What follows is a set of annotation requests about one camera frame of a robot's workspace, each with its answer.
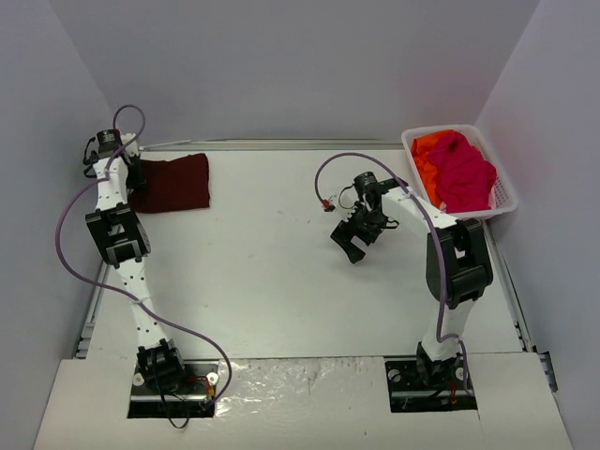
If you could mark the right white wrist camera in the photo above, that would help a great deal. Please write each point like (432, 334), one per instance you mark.
(341, 204)

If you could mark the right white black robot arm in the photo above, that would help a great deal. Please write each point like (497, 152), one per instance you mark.
(458, 267)

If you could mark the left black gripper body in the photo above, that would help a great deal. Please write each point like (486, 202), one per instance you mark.
(136, 173)

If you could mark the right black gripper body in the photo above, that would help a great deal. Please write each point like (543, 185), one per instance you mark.
(354, 232)

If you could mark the pink t shirt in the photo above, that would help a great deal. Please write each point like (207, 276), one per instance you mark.
(464, 179)

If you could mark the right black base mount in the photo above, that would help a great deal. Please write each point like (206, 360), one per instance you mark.
(408, 393)

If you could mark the maroon t shirt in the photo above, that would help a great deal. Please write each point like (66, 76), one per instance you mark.
(181, 184)

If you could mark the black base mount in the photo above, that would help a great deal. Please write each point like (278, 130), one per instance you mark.
(191, 399)
(408, 393)

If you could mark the orange t shirt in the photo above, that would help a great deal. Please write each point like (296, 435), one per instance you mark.
(427, 171)

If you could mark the white plastic basket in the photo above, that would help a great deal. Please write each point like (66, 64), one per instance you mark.
(503, 197)

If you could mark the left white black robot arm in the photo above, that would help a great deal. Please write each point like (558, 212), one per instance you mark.
(124, 245)

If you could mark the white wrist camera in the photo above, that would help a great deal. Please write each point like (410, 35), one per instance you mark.
(341, 204)
(131, 145)

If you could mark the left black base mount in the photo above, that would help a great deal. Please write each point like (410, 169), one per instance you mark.
(191, 399)

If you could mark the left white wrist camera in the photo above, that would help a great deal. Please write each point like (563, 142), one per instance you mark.
(131, 145)

